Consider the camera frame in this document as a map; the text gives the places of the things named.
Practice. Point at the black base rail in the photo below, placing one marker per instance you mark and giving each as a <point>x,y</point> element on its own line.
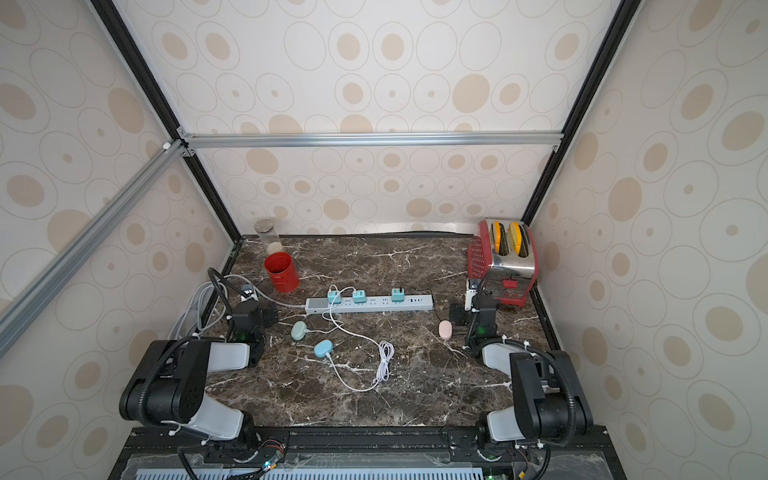
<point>447,452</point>

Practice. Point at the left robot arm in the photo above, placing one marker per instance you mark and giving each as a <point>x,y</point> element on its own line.
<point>167,389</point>

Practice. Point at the clear glass jar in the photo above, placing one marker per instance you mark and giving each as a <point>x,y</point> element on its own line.
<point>266,231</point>

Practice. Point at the green earbud case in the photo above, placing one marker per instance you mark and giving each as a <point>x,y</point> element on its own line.
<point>299,331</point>

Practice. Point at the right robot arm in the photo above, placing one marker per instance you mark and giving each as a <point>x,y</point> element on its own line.
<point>549,404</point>

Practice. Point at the red silver toaster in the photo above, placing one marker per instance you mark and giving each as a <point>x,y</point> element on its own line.
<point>502,261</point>

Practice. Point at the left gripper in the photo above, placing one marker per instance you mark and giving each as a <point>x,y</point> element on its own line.
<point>269,315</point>

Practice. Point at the diagonal aluminium rail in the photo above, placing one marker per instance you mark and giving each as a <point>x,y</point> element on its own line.
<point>23,310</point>

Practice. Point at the pink earbud case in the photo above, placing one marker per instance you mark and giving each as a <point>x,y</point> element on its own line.
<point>445,330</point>

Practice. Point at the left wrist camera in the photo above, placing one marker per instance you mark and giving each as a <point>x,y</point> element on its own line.
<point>248,293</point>

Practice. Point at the teal charger with black cable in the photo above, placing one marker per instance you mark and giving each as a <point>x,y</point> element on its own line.
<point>398,295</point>

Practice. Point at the horizontal aluminium rail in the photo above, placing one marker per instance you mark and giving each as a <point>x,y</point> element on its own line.
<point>381,139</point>

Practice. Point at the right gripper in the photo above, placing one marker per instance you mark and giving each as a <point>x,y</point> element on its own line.
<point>480,297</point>

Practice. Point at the red metal cup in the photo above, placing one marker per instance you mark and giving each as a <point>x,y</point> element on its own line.
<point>282,272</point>

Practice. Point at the blue earbud case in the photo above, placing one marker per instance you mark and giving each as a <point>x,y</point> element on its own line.
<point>323,349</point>

